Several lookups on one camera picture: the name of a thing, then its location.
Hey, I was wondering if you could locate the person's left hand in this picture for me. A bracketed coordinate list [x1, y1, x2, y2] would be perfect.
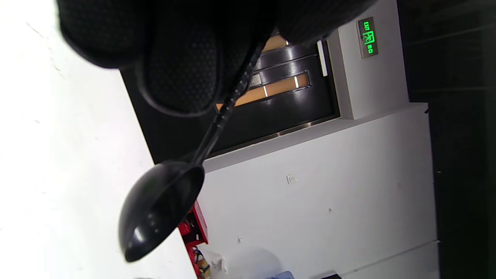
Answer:
[56, 0, 378, 117]

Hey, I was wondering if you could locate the black long-handled spoon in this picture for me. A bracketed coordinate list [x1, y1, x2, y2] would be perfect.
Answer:
[118, 37, 269, 263]

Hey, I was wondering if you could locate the white bar fixture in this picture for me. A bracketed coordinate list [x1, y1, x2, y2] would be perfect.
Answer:
[317, 40, 328, 77]

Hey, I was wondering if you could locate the red fire extinguisher cabinet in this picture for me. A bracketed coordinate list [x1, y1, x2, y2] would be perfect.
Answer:
[177, 200, 209, 248]

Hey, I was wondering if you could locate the green lit exit sign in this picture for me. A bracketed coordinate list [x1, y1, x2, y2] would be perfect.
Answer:
[356, 16, 379, 59]

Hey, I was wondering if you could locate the yellow label red fire extinguisher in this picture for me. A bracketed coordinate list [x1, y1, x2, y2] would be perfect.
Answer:
[186, 246, 206, 272]

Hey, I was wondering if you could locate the white crumpled plastic sheet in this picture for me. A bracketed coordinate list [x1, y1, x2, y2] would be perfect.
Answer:
[209, 254, 229, 274]

